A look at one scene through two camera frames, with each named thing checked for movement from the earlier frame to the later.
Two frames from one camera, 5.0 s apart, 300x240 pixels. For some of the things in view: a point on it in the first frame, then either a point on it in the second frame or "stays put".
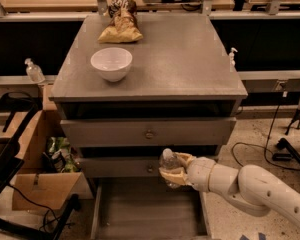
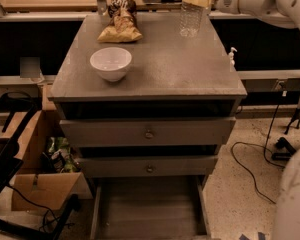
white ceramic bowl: x=112 y=62 stays put
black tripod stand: x=297 y=114 stays put
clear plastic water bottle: x=170 y=160 to x=190 y=20
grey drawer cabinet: x=123 y=103 stays put
